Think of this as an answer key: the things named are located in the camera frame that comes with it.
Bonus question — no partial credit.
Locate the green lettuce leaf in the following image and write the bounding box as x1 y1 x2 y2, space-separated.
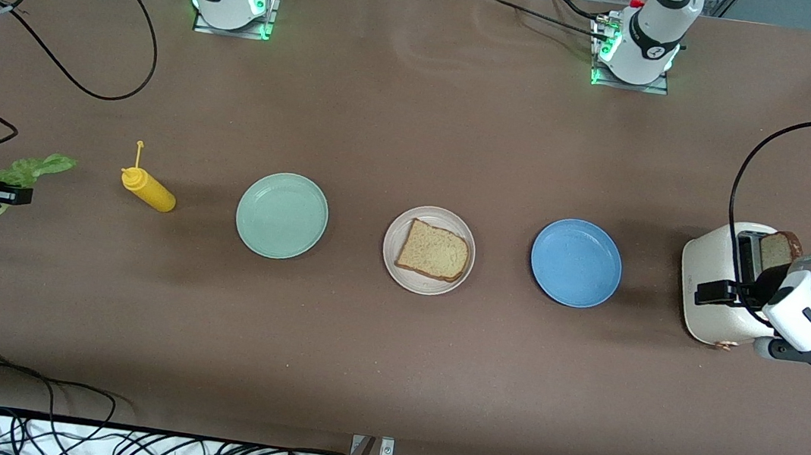
0 147 78 228

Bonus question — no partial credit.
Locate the yellow mustard squeeze bottle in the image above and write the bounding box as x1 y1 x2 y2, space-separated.
116 139 184 215

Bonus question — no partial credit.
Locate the brown bread slice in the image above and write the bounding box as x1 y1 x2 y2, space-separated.
756 227 806 277
393 216 473 285

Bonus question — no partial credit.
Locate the blue plate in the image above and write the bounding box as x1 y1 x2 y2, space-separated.
525 213 628 312

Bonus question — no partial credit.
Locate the light green plate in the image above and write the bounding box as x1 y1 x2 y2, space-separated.
231 167 334 265

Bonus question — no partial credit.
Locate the beige plate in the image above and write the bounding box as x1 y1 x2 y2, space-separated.
377 201 481 300

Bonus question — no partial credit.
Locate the white toaster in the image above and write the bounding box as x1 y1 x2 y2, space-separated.
672 215 808 358

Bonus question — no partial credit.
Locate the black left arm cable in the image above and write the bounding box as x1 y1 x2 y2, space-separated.
715 109 811 331

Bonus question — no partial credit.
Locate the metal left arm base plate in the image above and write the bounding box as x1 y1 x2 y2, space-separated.
586 11 678 96

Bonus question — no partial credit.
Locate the black base cable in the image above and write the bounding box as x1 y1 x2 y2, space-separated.
466 0 619 48

